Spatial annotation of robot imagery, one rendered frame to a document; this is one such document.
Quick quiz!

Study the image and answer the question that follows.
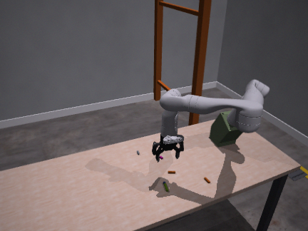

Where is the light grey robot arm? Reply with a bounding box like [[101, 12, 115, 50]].
[[160, 80, 270, 144]]

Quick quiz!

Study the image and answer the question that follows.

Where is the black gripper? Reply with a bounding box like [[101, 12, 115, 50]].
[[152, 135, 184, 162]]

